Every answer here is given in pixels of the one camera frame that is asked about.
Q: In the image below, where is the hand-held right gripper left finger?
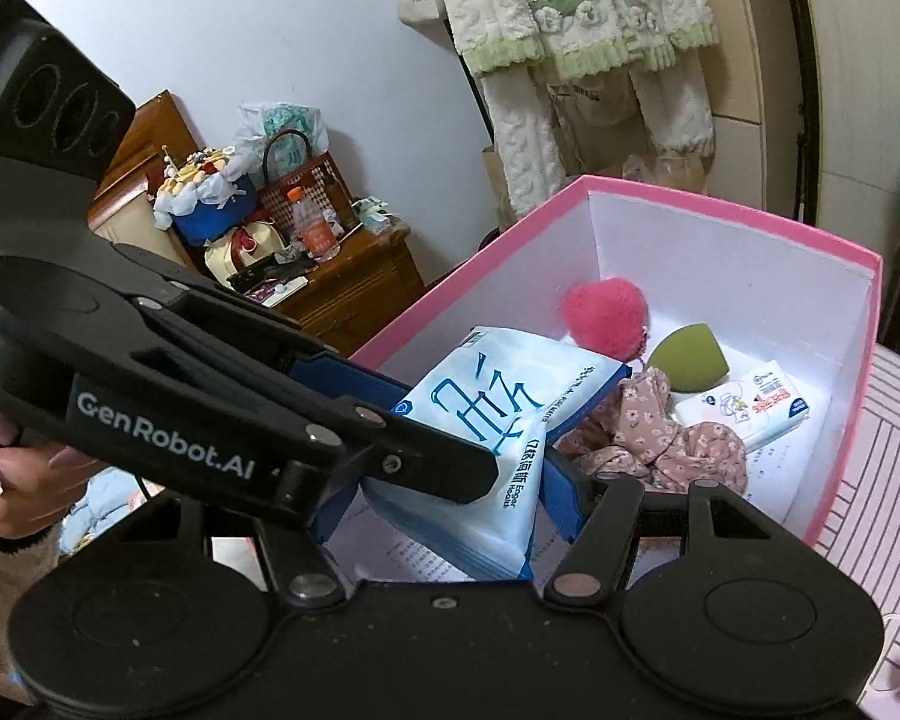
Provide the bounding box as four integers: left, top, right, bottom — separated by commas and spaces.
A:
259, 484, 370, 605

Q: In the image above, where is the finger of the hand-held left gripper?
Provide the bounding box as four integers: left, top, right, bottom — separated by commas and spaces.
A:
272, 403, 498, 522
116, 242, 415, 422

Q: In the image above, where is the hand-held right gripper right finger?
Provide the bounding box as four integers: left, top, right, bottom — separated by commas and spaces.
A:
538, 456, 805, 605

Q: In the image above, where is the blue wet wipes pack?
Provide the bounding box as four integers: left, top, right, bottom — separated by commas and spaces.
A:
390, 326, 631, 582

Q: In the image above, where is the pink floral scrunchie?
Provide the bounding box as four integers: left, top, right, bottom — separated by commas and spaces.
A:
555, 371, 751, 496

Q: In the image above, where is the green makeup sponge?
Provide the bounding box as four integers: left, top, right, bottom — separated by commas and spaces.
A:
649, 322, 732, 391

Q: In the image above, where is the pink fluffy pompom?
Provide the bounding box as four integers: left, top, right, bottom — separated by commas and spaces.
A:
562, 277, 650, 357

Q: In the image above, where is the small white tissue pack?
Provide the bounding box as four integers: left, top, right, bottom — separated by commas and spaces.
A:
675, 361, 811, 451

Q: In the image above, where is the pink cardboard box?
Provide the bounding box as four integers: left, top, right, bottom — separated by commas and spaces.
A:
349, 174, 884, 548

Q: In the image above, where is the person's left hand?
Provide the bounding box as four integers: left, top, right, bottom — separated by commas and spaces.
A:
0, 394, 97, 545

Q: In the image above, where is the wooden cabinet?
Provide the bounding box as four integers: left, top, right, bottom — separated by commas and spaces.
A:
225, 221, 428, 361

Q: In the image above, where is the orange drink bottle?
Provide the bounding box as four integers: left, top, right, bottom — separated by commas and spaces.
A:
285, 187, 342, 263

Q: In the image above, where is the cream handbag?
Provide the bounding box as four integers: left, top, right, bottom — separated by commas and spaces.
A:
206, 217, 286, 278

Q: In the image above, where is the small green tissue pack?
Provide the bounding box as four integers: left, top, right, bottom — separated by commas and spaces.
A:
352, 195, 392, 235

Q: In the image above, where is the wooden headboard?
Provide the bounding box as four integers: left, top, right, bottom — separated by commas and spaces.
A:
90, 90, 200, 271

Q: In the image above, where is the white wipes packet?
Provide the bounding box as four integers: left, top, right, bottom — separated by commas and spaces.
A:
330, 360, 803, 586

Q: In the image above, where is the blue flower bouquet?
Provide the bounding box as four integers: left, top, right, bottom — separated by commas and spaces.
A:
154, 146, 260, 245

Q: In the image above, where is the woven basket bag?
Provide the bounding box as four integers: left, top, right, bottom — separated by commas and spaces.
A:
259, 127, 361, 241

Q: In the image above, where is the light blue cloth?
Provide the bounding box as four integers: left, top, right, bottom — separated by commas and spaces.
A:
60, 465, 151, 550

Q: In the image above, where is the brown paper bag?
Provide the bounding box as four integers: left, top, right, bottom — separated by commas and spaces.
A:
484, 142, 518, 233

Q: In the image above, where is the plastic bag of tissue packs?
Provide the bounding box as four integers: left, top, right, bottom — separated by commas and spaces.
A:
236, 101, 331, 158

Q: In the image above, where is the black coat rack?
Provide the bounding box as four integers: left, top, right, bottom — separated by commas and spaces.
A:
450, 15, 500, 230

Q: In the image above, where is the striped tablecloth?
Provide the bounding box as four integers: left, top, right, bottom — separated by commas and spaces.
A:
817, 345, 900, 691

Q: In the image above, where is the cream fleece pajamas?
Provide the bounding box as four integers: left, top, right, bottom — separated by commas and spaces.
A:
431, 0, 721, 218

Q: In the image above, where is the beige wardrobe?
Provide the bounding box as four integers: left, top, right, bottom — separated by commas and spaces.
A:
712, 0, 803, 226

